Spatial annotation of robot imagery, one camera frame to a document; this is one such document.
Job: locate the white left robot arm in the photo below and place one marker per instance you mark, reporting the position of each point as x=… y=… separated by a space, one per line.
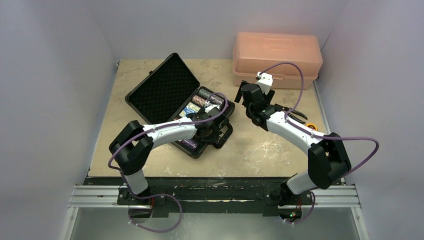
x=133 y=145

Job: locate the aluminium frame rail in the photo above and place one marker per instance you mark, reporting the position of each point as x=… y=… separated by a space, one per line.
x=336 y=196

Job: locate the yellow tape measure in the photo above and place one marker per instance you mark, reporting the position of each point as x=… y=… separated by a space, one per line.
x=312 y=126

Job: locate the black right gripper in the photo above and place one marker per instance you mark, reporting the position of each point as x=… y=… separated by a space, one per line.
x=250 y=91

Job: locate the blue striped card deck box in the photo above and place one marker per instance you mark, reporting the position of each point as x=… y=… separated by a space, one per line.
x=190 y=108

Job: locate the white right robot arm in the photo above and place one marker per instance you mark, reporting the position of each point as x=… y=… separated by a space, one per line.
x=327 y=158

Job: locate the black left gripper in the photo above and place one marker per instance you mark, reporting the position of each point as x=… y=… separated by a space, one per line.
x=214 y=139

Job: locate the black table edge rail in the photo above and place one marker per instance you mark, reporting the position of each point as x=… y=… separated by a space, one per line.
x=206 y=195

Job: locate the purple chip stack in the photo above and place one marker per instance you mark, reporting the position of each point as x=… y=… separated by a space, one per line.
x=190 y=143

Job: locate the black handled pliers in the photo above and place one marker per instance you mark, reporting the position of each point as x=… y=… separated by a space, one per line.
x=296 y=115

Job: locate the black poker set case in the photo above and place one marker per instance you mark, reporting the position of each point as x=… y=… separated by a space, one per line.
x=163 y=94

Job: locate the pink plastic toolbox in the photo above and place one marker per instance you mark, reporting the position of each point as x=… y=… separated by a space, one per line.
x=294 y=61

